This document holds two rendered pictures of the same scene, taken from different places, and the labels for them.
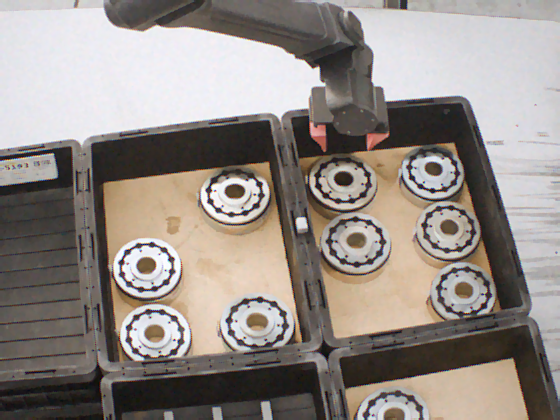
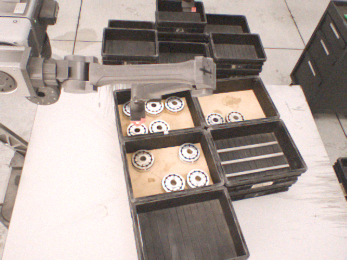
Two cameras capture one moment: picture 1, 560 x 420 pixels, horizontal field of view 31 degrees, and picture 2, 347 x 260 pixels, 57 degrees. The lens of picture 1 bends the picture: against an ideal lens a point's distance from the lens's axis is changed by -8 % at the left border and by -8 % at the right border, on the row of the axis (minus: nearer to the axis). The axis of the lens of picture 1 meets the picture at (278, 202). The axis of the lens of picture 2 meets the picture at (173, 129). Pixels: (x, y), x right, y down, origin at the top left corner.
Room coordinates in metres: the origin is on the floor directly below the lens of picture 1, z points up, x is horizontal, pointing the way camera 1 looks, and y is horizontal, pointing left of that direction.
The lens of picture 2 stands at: (0.98, 0.81, 2.14)
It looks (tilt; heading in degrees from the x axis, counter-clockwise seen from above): 54 degrees down; 258
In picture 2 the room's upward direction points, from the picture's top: 10 degrees clockwise
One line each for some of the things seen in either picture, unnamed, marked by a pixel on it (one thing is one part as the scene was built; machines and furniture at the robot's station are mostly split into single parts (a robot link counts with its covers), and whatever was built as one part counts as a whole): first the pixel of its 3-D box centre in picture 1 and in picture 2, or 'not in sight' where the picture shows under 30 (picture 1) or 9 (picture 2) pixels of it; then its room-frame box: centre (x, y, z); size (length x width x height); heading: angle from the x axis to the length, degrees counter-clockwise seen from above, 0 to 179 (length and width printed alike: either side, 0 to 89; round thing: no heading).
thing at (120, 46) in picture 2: not in sight; (130, 64); (1.02, -1.08, 0.37); 0.40 x 0.30 x 0.45; 0
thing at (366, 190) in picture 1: (343, 181); (137, 131); (0.97, -0.10, 0.86); 0.10 x 0.10 x 0.01
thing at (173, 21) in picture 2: not in sight; (178, 33); (0.62, -1.48, 0.37); 0.40 x 0.30 x 0.45; 0
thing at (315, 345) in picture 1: (191, 240); (171, 162); (0.83, 0.12, 0.92); 0.40 x 0.30 x 0.02; 9
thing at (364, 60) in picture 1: (351, 69); not in sight; (0.97, -0.09, 1.12); 0.07 x 0.06 x 0.07; 0
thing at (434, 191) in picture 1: (433, 171); (132, 108); (0.99, -0.24, 0.86); 0.10 x 0.10 x 0.01
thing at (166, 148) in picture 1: (193, 260); (170, 168); (0.83, 0.12, 0.87); 0.40 x 0.30 x 0.11; 9
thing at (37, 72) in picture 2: not in sight; (43, 72); (1.24, 0.12, 1.45); 0.09 x 0.08 x 0.12; 90
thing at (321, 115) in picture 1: (349, 95); (137, 104); (0.97, -0.09, 1.06); 0.10 x 0.07 x 0.07; 93
